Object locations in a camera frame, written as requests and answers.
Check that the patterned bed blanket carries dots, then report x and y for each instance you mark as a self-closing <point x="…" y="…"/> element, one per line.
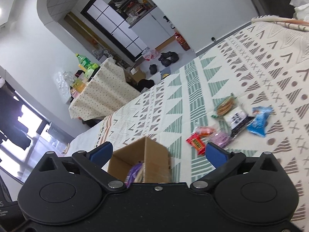
<point x="262" y="65"/>

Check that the black shoes pile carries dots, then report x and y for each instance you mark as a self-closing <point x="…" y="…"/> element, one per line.
<point x="168" y="58"/>

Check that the blue snack packet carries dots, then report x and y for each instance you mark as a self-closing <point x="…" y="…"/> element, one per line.
<point x="261" y="114"/>

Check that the purple pastry packet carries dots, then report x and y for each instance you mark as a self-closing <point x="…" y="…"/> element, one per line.
<point x="221" y="139"/>

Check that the round table with dotted cloth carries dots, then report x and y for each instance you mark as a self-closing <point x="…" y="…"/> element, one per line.
<point x="106" y="93"/>

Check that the white black snack packet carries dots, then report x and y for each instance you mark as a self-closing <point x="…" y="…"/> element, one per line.
<point x="237" y="119"/>

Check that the pink orange snack packet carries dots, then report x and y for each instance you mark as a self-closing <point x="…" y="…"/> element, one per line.
<point x="205" y="131"/>

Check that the yellow drink bottle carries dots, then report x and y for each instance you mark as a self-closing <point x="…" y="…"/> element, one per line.
<point x="78" y="84"/>

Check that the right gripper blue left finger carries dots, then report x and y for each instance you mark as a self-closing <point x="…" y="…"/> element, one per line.
<point x="101" y="154"/>

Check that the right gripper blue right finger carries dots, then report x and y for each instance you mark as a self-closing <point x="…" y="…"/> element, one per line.
<point x="216" y="155"/>

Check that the black slipper single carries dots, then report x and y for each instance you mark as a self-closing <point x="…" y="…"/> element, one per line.
<point x="153" y="69"/>

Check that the black framed glass door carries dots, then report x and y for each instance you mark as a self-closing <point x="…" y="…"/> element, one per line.
<point x="114" y="28"/>

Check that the white bed sheet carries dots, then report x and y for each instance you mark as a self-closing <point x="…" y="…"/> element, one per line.
<point x="87" y="140"/>

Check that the green soda bottle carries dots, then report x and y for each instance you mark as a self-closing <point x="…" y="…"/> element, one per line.
<point x="84" y="61"/>

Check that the white crumpled cloth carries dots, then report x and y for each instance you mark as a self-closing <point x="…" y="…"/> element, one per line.
<point x="301" y="9"/>

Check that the red snack bar packet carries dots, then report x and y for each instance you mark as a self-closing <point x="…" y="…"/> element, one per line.
<point x="195" y="141"/>

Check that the green biscuit packet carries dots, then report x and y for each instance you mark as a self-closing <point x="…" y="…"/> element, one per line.
<point x="225" y="106"/>

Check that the pink water bottle pack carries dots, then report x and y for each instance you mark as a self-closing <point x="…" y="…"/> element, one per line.
<point x="149" y="54"/>

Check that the white kitchen cabinet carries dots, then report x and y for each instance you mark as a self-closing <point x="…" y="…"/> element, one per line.
<point x="152" y="28"/>

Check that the brown cardboard box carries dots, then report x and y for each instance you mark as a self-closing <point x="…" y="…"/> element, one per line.
<point x="154" y="156"/>

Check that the purple bread snack packet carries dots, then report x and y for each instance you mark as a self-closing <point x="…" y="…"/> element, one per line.
<point x="135" y="174"/>

